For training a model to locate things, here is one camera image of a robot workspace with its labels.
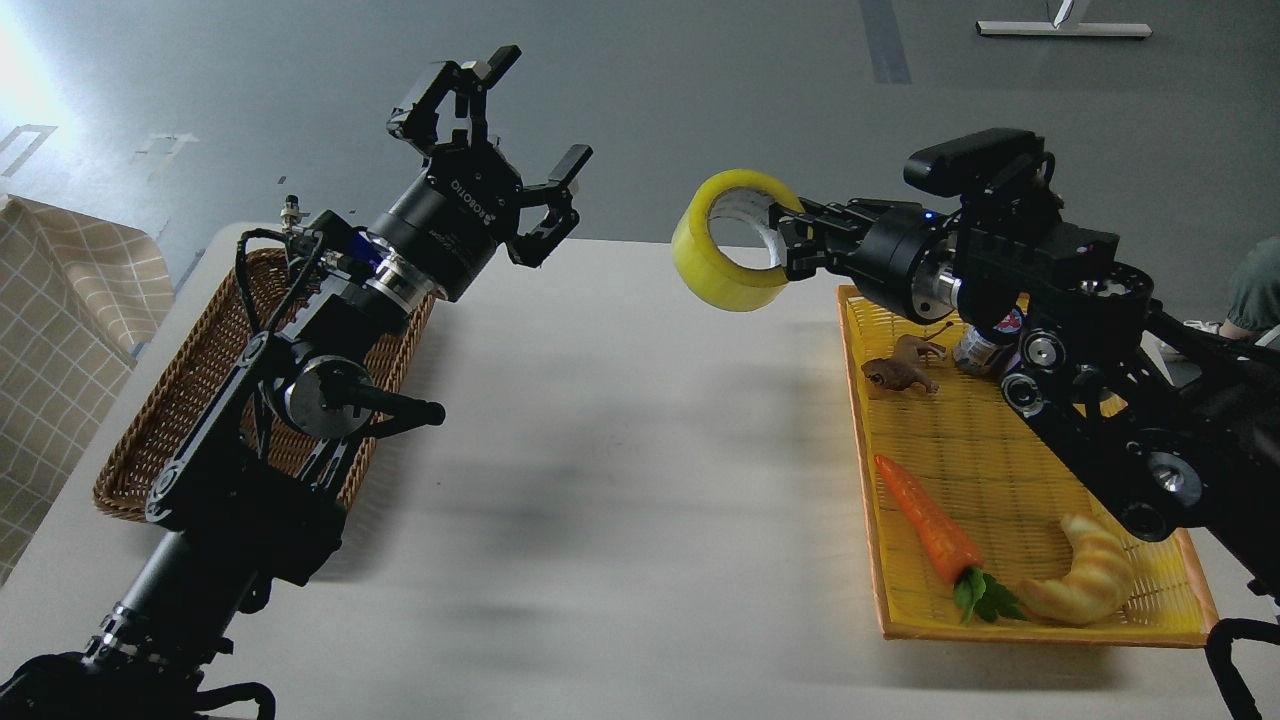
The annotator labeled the yellow woven tray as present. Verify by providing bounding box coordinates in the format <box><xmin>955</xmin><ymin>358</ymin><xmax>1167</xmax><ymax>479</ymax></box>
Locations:
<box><xmin>836</xmin><ymin>284</ymin><xmax>1219</xmax><ymax>648</ymax></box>

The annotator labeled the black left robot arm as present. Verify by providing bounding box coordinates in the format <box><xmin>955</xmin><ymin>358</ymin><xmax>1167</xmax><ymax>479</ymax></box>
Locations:
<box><xmin>3</xmin><ymin>45</ymin><xmax>593</xmax><ymax>719</ymax></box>

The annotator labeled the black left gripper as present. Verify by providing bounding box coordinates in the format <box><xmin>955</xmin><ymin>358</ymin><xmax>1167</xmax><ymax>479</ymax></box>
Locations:
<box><xmin>369</xmin><ymin>45</ymin><xmax>593</xmax><ymax>302</ymax></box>

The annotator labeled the brown toy animal figure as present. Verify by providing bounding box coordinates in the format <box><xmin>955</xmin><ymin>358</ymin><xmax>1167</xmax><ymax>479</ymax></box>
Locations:
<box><xmin>859</xmin><ymin>322</ymin><xmax>954</xmax><ymax>395</ymax></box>

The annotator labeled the brown wicker basket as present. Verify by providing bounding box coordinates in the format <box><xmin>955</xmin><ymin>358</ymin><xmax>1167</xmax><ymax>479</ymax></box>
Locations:
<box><xmin>92</xmin><ymin>249</ymin><xmax>436</xmax><ymax>521</ymax></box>

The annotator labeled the white metal stand base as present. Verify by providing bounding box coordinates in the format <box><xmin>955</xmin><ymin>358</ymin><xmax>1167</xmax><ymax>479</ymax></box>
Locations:
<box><xmin>974</xmin><ymin>1</ymin><xmax>1153</xmax><ymax>40</ymax></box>

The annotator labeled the orange toy carrot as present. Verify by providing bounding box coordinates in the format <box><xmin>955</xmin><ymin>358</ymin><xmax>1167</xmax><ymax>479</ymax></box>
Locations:
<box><xmin>873</xmin><ymin>454</ymin><xmax>1028</xmax><ymax>623</ymax></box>

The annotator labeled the beige checkered cloth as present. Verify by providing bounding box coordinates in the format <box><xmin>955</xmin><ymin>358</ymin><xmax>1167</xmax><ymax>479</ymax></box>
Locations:
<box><xmin>1</xmin><ymin>193</ymin><xmax>174</xmax><ymax>578</ymax></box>

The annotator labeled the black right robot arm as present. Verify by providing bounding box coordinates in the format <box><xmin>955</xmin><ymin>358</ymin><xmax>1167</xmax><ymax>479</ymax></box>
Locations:
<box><xmin>768</xmin><ymin>128</ymin><xmax>1279</xmax><ymax>597</ymax></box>

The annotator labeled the toy croissant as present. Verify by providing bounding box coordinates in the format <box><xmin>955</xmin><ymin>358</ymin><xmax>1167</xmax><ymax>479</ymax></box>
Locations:
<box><xmin>1015</xmin><ymin>514</ymin><xmax>1135</xmax><ymax>626</ymax></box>

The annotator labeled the small dark glass jar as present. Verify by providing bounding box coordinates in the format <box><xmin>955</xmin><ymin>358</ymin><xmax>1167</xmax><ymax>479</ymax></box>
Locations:
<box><xmin>951</xmin><ymin>307</ymin><xmax>1025</xmax><ymax>377</ymax></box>

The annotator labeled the yellow tape roll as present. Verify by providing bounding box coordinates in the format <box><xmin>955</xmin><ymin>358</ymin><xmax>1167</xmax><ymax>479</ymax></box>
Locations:
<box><xmin>671</xmin><ymin>169</ymin><xmax>803</xmax><ymax>313</ymax></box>

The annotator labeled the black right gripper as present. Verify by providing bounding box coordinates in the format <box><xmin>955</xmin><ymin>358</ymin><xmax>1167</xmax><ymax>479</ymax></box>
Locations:
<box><xmin>768</xmin><ymin>199</ymin><xmax>957</xmax><ymax>324</ymax></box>

